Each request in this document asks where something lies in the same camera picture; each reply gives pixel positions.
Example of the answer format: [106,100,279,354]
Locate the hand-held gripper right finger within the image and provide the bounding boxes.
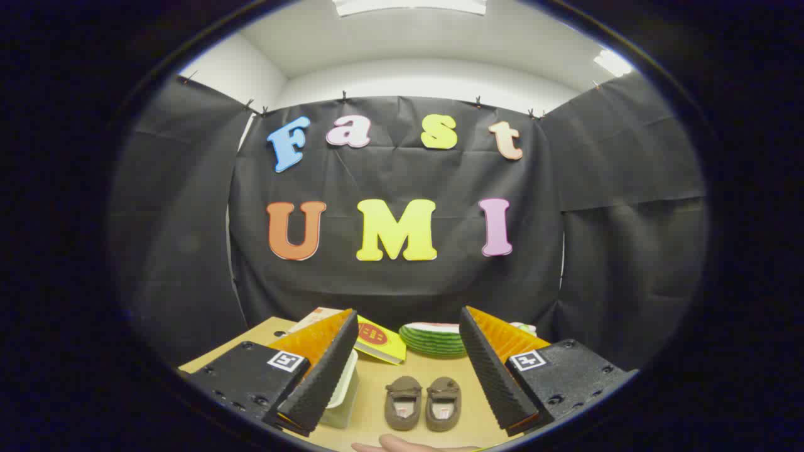
[459,306,640,438]

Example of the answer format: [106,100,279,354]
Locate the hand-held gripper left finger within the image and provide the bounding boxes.
[179,308,360,438]

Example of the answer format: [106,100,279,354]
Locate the brown fuzzy shoe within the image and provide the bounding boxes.
[384,375,423,432]
[425,376,462,433]

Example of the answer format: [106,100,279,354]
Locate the beige book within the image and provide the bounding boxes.
[288,306,345,335]

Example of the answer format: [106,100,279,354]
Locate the yellow book with red circle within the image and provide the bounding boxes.
[353,314,408,366]

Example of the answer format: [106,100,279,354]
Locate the watermelon slice plush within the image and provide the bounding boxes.
[399,321,469,360]

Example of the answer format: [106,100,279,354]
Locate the ceiling light panel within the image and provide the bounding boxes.
[332,0,489,18]
[593,49,634,78]

